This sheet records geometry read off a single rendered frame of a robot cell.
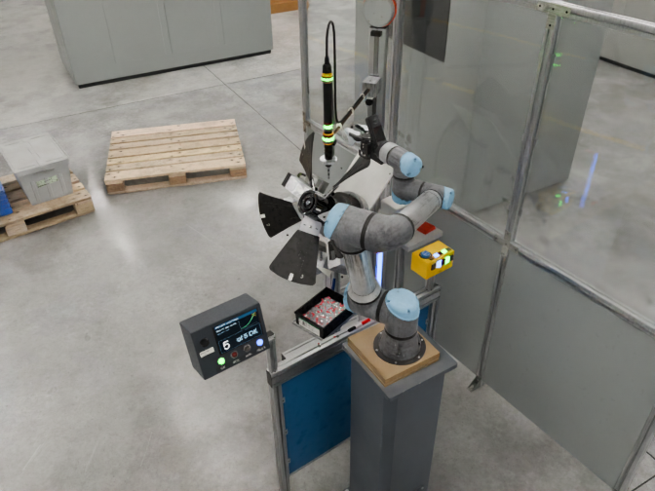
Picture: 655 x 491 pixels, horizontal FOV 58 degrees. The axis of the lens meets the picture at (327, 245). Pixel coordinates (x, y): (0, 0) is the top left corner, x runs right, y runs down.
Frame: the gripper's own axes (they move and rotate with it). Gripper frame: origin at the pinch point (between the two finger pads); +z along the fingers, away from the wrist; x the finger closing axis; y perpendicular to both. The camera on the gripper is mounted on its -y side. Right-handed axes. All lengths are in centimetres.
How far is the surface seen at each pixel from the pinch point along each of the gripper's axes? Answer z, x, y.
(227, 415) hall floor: 36, -56, 166
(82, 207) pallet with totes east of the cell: 285, -58, 159
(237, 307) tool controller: -21, -65, 41
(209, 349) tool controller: -26, -79, 48
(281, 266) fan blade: 21, -24, 69
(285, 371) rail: -22, -49, 82
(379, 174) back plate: 22, 33, 42
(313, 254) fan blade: 14, -10, 64
